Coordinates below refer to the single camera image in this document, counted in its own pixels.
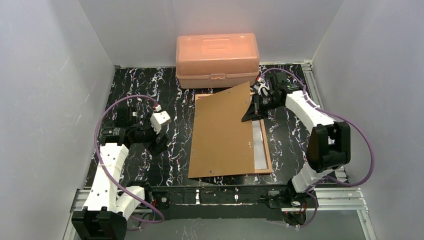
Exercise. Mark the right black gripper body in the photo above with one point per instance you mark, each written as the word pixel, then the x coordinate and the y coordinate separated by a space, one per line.
pixel 257 105

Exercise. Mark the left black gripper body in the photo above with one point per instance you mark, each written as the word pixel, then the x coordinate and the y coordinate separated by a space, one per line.
pixel 154 139

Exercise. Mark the landscape photo print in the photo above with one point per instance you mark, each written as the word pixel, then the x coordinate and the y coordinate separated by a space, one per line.
pixel 260 158

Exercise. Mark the brown cardboard backing board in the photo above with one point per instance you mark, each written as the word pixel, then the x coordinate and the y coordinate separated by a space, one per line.
pixel 222 144

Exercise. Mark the pink wooden picture frame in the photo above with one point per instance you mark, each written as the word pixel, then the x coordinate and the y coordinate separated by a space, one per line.
pixel 222 144

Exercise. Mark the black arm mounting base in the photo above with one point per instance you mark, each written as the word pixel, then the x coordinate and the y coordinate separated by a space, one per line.
pixel 269 202

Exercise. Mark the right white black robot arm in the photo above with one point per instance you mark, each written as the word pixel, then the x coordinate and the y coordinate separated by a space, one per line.
pixel 329 144

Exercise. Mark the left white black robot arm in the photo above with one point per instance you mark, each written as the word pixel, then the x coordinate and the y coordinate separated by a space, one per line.
pixel 108 208

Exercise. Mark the orange plastic storage box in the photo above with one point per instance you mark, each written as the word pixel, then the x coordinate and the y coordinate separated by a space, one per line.
pixel 216 60

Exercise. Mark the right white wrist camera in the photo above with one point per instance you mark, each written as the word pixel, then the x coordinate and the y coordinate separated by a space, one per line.
pixel 260 87

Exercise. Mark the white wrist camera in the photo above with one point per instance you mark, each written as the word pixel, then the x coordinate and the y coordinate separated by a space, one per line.
pixel 159 118
pixel 260 87

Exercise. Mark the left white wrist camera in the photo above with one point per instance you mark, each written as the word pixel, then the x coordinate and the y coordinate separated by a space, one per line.
pixel 159 118

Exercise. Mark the aluminium right side rail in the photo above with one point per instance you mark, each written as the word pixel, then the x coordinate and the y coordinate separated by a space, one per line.
pixel 327 82

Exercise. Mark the aluminium rail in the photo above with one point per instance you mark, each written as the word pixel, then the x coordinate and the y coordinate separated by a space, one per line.
pixel 329 199
pixel 327 82

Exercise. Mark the aluminium front rail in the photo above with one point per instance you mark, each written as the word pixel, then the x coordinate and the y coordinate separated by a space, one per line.
pixel 329 199

